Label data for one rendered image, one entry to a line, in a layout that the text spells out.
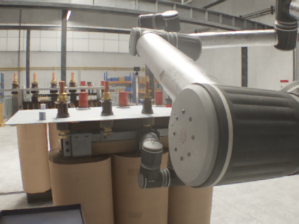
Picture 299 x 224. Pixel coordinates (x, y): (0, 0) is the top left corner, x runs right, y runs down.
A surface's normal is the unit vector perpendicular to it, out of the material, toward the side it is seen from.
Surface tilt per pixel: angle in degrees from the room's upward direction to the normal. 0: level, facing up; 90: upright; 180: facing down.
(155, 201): 90
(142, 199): 90
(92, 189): 90
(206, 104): 60
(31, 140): 90
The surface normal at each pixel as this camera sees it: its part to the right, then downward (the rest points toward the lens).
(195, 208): 0.42, 0.09
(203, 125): -0.93, -0.06
